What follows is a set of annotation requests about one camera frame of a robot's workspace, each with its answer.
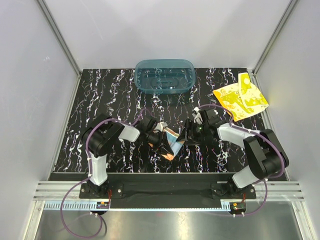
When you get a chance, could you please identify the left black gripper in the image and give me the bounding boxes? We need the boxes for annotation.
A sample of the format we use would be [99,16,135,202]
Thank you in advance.
[144,130,174,157]

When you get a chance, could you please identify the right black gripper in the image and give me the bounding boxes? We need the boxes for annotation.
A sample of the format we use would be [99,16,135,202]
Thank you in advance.
[176,119,209,146]

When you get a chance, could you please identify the orange polka dot towel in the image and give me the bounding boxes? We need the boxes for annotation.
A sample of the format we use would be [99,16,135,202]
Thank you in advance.
[152,127,184,161]

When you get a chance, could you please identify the teal plastic basin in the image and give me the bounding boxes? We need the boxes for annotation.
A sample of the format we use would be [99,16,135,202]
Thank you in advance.
[134,59,196,95]

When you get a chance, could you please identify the yellow patterned towel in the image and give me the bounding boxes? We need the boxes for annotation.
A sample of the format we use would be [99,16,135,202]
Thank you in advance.
[213,72,269,122]

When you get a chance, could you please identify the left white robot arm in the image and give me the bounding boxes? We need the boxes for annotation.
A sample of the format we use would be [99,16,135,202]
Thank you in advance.
[81,114,175,198]

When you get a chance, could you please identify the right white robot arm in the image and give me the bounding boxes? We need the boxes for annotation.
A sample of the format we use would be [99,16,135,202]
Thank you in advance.
[176,118,290,199]

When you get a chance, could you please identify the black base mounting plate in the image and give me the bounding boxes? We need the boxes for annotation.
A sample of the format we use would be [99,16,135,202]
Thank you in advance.
[79,173,257,211]

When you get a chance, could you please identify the left connector board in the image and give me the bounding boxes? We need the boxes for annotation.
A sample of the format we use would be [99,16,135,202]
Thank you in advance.
[96,199,111,209]

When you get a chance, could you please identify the connector board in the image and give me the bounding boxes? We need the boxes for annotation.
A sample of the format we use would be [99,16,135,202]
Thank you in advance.
[231,202,247,211]
[96,199,111,209]

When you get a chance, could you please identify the right connector board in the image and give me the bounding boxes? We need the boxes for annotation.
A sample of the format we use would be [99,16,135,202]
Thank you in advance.
[231,202,247,211]

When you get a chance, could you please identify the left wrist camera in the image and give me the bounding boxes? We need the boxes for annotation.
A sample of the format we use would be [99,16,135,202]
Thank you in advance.
[153,122,168,133]

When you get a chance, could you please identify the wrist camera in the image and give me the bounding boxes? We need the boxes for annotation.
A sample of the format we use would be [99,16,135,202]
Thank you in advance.
[192,107,223,125]
[153,122,168,133]

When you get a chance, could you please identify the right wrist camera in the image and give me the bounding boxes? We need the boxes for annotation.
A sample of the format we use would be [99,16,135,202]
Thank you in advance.
[192,107,223,125]

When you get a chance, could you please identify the right aluminium frame post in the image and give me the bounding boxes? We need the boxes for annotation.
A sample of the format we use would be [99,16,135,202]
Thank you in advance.
[252,0,300,77]

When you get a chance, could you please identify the aluminium frame post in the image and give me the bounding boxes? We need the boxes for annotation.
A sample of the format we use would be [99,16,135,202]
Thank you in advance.
[252,0,300,77]
[36,0,82,76]

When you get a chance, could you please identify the front aluminium rail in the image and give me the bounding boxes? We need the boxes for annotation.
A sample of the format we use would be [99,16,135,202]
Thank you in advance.
[33,181,304,202]

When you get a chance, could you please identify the left aluminium frame post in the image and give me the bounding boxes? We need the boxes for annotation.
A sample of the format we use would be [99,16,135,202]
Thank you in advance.
[36,0,82,76]

